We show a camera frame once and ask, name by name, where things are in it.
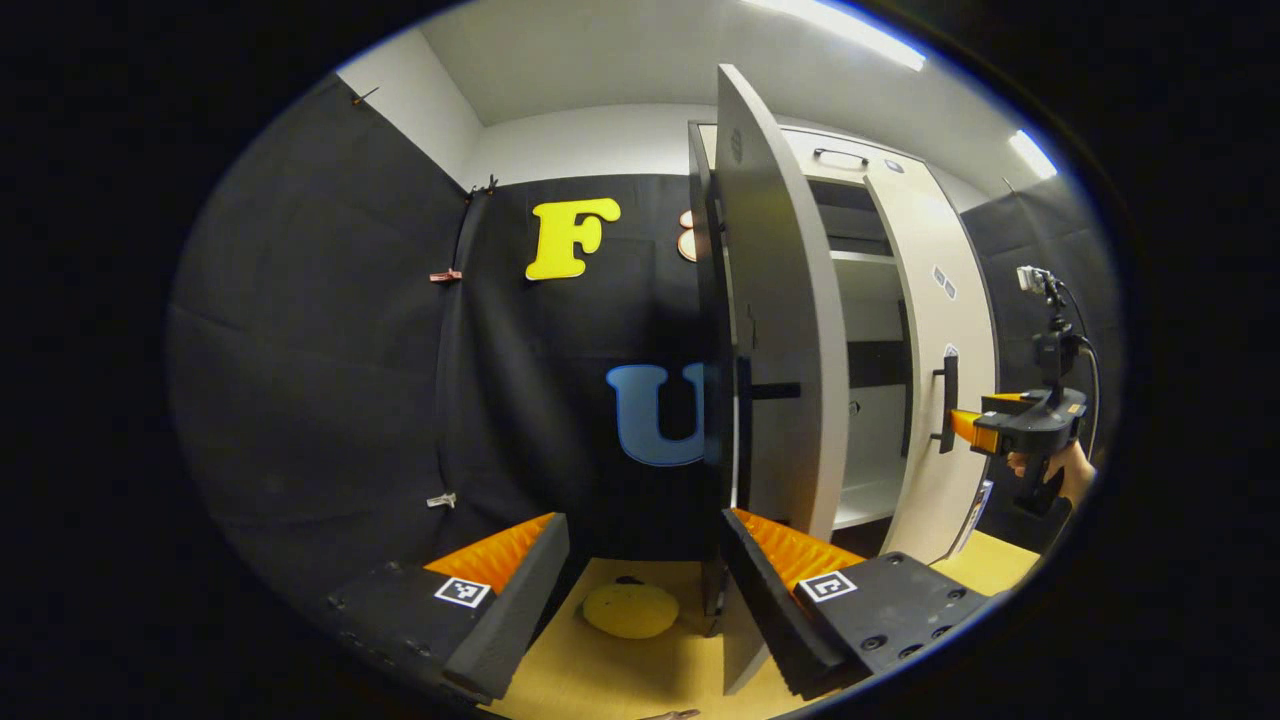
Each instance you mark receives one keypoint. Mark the black cloth clip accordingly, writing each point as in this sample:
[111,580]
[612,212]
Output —
[365,97]
[484,187]

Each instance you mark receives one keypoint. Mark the black backdrop cloth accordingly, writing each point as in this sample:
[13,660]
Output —
[330,350]
[1010,230]

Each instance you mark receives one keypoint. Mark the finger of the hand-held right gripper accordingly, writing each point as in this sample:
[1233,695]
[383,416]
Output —
[975,432]
[1010,402]

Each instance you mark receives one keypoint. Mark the grey cabinet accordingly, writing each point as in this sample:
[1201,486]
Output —
[872,430]

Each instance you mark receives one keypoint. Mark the long ceiling light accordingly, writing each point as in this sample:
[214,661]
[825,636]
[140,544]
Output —
[860,30]

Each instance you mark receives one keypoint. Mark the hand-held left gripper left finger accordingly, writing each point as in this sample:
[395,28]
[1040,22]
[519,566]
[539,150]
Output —
[515,615]

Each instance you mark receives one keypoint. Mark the grey cabinet door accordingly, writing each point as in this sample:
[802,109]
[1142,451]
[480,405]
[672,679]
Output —
[790,300]
[950,500]

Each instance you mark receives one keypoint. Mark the small ceiling light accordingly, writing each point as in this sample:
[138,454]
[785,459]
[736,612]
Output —
[1032,153]

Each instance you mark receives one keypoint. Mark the red cloth clip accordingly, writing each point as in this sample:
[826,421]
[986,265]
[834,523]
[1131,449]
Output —
[446,275]

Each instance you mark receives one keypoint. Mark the grey cabinet shelf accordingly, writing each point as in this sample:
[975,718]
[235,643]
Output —
[860,257]
[865,505]

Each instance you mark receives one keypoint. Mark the grey cabinet drawer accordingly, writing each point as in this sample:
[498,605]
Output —
[850,180]

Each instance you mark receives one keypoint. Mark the yellow round object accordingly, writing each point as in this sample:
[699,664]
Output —
[630,610]

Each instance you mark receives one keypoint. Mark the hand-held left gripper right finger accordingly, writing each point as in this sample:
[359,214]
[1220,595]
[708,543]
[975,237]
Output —
[770,620]

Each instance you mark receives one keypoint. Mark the white cloth clip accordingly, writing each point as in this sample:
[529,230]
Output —
[441,500]

